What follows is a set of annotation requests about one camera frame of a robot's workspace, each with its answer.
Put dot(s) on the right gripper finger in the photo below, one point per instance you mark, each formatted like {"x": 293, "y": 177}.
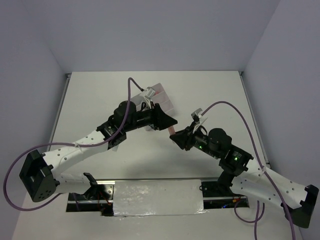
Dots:
{"x": 181, "y": 141}
{"x": 182, "y": 134}

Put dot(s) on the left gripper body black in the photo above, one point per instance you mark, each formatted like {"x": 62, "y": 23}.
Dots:
{"x": 146, "y": 118}

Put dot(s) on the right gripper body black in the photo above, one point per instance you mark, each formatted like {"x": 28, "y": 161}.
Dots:
{"x": 198, "y": 139}

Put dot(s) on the pink orange highlighter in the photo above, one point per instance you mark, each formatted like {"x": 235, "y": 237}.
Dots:
{"x": 171, "y": 130}

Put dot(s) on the light blue pen case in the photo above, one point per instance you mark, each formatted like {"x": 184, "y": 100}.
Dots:
{"x": 115, "y": 148}

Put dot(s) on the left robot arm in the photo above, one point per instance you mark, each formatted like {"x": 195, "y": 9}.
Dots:
{"x": 43, "y": 174}

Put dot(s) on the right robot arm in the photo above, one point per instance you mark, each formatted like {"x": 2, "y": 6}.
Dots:
{"x": 243, "y": 175}

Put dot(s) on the left white divided container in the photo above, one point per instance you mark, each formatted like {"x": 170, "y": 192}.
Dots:
{"x": 140, "y": 104}

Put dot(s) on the white divided container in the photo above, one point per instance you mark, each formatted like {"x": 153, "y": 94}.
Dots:
{"x": 140, "y": 104}
{"x": 163, "y": 99}

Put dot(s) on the right white divided container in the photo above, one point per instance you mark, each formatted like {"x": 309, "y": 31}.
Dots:
{"x": 163, "y": 99}

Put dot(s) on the silver foil sheet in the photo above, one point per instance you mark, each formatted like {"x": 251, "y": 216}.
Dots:
{"x": 158, "y": 198}

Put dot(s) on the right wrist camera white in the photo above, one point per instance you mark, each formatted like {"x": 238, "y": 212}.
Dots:
{"x": 198, "y": 119}

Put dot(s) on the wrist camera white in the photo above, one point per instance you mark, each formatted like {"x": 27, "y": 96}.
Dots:
{"x": 198, "y": 119}
{"x": 147, "y": 95}

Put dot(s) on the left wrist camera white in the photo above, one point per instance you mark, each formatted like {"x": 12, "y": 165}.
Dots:
{"x": 147, "y": 95}

